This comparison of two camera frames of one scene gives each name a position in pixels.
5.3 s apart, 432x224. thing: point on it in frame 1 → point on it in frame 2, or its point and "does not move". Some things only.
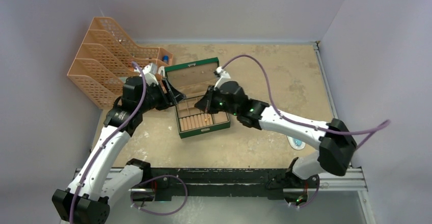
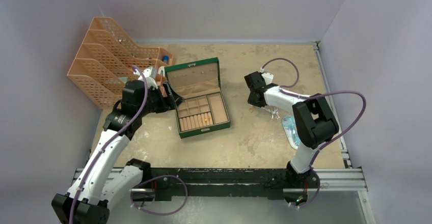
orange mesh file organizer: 105,60 does not move
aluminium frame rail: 354,180 does not move
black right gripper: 206,105 → 251,101
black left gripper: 171,96 does not move
